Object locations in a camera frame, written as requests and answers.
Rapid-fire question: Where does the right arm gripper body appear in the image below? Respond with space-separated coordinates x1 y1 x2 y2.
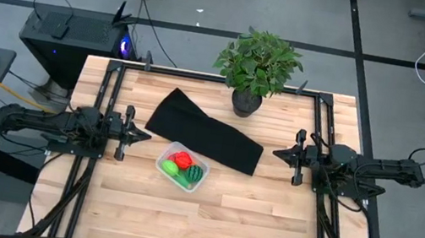
287 127 333 192

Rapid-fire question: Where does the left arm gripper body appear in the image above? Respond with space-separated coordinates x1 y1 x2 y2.
102 101 140 164

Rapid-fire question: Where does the red toy tomato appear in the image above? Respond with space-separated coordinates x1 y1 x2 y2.
172 150 196 172

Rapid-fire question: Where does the green toy cucumber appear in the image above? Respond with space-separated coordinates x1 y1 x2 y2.
173 172 194 190

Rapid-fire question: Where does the green striped toy watermelon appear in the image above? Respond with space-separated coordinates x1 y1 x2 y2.
184 163 206 185

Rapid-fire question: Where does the clear plastic tupperware container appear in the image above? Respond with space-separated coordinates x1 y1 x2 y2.
151 138 214 197

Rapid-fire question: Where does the black cloth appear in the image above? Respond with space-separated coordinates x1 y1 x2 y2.
139 83 272 179

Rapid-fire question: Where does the green plant in black pot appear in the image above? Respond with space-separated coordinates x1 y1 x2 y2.
205 21 310 127

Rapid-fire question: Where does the black computer tower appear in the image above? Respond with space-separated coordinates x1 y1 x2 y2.
12 0 149 101

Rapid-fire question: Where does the small black device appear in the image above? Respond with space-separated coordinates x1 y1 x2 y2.
48 20 71 41

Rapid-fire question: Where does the grey metal floor bar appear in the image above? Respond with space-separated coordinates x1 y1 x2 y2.
407 6 425 20

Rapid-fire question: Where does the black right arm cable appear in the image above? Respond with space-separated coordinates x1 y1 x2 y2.
311 150 370 214

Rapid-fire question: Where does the black clamp handle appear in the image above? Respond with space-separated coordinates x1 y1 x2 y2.
294 78 310 97
142 50 155 73

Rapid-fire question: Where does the black aluminium rig frame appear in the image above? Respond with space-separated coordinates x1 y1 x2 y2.
22 48 412 238

